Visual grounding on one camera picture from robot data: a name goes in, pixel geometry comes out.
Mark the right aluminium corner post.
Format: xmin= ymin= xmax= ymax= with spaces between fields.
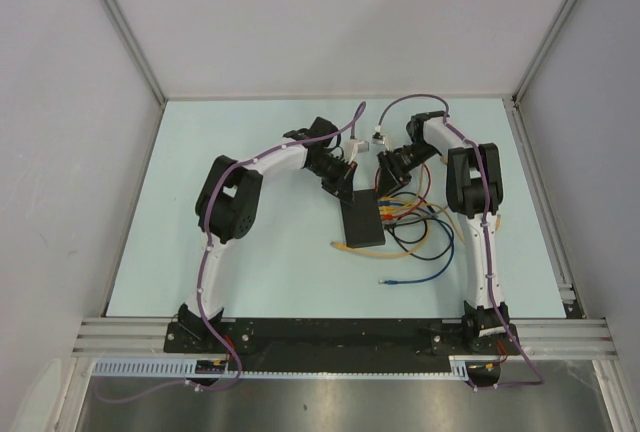
xmin=511 ymin=0 xmax=580 ymax=105

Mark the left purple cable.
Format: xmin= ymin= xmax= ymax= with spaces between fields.
xmin=93 ymin=100 xmax=367 ymax=402

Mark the yellow ethernet cable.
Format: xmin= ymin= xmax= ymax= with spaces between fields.
xmin=379 ymin=154 xmax=504 ymax=243
xmin=331 ymin=161 xmax=435 ymax=259

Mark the slotted cable duct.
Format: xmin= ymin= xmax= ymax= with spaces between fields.
xmin=92 ymin=357 xmax=468 ymax=381

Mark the black ethernet cable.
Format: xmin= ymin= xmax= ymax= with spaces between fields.
xmin=384 ymin=216 xmax=457 ymax=263

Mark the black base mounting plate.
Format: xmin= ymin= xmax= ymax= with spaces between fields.
xmin=163 ymin=318 xmax=519 ymax=367

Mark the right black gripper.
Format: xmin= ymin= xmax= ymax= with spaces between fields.
xmin=375 ymin=142 xmax=438 ymax=201

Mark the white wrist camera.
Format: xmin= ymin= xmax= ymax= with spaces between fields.
xmin=372 ymin=126 xmax=392 ymax=150
xmin=342 ymin=138 xmax=369 ymax=162

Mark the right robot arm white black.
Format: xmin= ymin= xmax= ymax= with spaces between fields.
xmin=377 ymin=111 xmax=518 ymax=353

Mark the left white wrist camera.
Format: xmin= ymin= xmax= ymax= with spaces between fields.
xmin=342 ymin=138 xmax=369 ymax=162

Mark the blue ethernet cable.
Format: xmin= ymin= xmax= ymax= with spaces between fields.
xmin=377 ymin=194 xmax=456 ymax=287

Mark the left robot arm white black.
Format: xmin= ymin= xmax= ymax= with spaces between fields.
xmin=177 ymin=117 xmax=357 ymax=352

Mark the left aluminium corner post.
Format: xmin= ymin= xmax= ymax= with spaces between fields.
xmin=99 ymin=0 xmax=167 ymax=108

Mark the purple cable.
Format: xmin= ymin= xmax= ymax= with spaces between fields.
xmin=375 ymin=94 xmax=546 ymax=394
xmin=93 ymin=100 xmax=367 ymax=402

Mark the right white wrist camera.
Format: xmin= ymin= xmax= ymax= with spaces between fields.
xmin=372 ymin=126 xmax=392 ymax=150

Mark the aluminium front rail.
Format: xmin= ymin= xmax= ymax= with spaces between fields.
xmin=73 ymin=318 xmax=617 ymax=359

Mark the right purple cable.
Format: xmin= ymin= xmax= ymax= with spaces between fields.
xmin=375 ymin=94 xmax=546 ymax=394

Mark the black network switch box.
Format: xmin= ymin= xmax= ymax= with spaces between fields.
xmin=340 ymin=189 xmax=386 ymax=249

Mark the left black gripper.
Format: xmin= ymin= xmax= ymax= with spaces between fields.
xmin=307 ymin=154 xmax=357 ymax=207

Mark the aluminium corner post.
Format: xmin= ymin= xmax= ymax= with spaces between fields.
xmin=99 ymin=0 xmax=167 ymax=108
xmin=511 ymin=0 xmax=580 ymax=105

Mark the right aluminium side rail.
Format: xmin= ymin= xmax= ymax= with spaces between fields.
xmin=503 ymin=97 xmax=585 ymax=319

